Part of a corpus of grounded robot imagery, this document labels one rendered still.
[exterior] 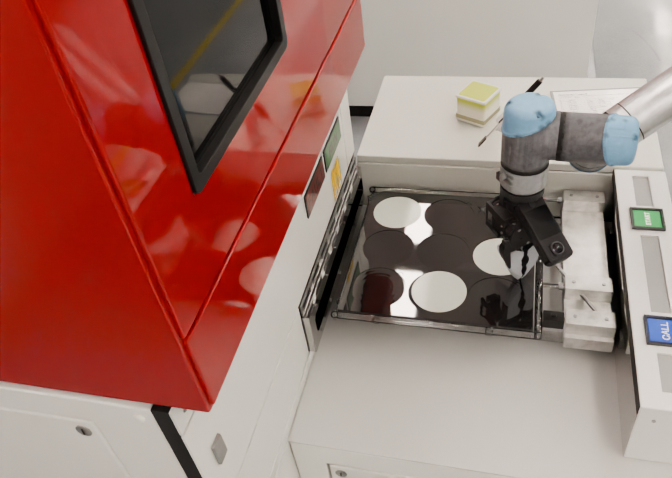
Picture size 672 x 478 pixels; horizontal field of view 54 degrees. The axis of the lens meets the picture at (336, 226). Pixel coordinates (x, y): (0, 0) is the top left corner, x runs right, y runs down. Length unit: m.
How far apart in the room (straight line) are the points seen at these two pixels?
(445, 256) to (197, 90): 0.76
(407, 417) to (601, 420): 0.31
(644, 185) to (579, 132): 0.40
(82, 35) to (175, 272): 0.23
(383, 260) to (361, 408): 0.29
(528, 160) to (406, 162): 0.45
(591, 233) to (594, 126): 0.40
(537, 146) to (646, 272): 0.32
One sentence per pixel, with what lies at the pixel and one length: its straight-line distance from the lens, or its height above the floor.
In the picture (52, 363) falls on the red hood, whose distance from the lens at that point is 0.77.
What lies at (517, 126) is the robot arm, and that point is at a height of 1.25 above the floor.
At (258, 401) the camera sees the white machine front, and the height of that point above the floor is 1.00.
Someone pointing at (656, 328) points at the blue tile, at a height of 0.96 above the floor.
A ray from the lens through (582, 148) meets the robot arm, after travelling 1.03.
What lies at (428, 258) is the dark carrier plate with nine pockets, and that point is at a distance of 1.29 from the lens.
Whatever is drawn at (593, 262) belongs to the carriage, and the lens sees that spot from 1.34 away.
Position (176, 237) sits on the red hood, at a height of 1.43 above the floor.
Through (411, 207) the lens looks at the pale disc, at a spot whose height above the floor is 0.90.
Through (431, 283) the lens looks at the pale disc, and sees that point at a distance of 1.24.
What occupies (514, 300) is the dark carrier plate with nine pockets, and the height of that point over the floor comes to 0.90.
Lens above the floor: 1.81
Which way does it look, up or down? 42 degrees down
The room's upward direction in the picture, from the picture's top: 9 degrees counter-clockwise
